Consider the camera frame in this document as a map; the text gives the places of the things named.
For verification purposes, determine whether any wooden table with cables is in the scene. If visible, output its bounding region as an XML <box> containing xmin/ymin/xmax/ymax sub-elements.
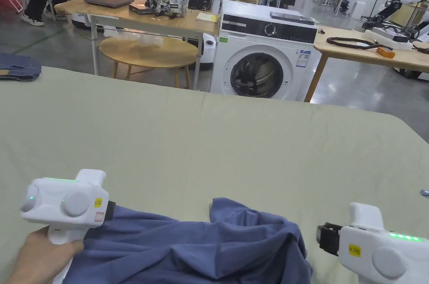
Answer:
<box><xmin>303</xmin><ymin>25</ymin><xmax>429</xmax><ymax>103</ymax></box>

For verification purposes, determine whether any blue shirt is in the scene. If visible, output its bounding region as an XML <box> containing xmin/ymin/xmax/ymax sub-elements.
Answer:
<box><xmin>58</xmin><ymin>196</ymin><xmax>314</xmax><ymax>284</ymax></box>

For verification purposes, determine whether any folded blue denim garment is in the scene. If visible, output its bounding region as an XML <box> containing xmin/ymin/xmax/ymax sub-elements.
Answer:
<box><xmin>0</xmin><ymin>52</ymin><xmax>43</xmax><ymax>82</ymax></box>

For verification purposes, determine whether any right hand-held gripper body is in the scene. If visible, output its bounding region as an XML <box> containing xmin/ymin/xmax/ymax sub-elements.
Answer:
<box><xmin>316</xmin><ymin>201</ymin><xmax>429</xmax><ymax>284</ymax></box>

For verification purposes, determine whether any round low wooden table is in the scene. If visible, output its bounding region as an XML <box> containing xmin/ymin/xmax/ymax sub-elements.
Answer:
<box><xmin>98</xmin><ymin>36</ymin><xmax>199</xmax><ymax>90</ymax></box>

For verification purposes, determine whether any person's left hand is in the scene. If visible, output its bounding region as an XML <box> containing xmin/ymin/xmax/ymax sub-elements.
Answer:
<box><xmin>0</xmin><ymin>225</ymin><xmax>85</xmax><ymax>284</ymax></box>

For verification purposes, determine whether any white bin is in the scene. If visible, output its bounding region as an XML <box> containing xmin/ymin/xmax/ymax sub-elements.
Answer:
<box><xmin>351</xmin><ymin>0</ymin><xmax>367</xmax><ymax>21</ymax></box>

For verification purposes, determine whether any white washing machine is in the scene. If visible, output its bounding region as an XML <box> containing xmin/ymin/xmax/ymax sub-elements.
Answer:
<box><xmin>209</xmin><ymin>0</ymin><xmax>318</xmax><ymax>102</ymax></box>

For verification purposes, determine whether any bed with pale green sheet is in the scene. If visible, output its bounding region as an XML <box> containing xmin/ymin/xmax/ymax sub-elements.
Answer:
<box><xmin>0</xmin><ymin>66</ymin><xmax>429</xmax><ymax>284</ymax></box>

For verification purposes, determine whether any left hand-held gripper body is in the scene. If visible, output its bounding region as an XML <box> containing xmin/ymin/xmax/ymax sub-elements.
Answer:
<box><xmin>20</xmin><ymin>169</ymin><xmax>116</xmax><ymax>284</ymax></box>

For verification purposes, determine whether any long wooden table with backpack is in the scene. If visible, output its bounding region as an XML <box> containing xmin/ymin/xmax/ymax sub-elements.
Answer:
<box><xmin>53</xmin><ymin>0</ymin><xmax>222</xmax><ymax>77</ymax></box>

